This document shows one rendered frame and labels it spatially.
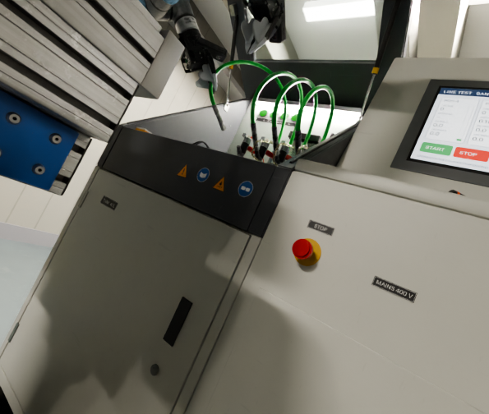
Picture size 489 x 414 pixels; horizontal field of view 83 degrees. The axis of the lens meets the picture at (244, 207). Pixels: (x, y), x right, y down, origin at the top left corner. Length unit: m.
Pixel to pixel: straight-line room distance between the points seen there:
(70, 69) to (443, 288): 0.57
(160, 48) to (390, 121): 0.70
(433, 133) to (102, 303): 0.99
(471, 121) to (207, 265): 0.77
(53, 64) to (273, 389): 0.56
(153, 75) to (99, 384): 0.70
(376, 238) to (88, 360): 0.73
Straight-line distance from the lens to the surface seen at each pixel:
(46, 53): 0.38
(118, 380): 0.80
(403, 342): 0.52
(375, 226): 0.53
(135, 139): 0.98
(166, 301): 0.70
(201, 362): 0.64
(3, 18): 0.38
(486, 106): 1.00
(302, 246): 0.50
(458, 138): 0.91
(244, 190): 0.63
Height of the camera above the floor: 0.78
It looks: 6 degrees up
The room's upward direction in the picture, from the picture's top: 25 degrees clockwise
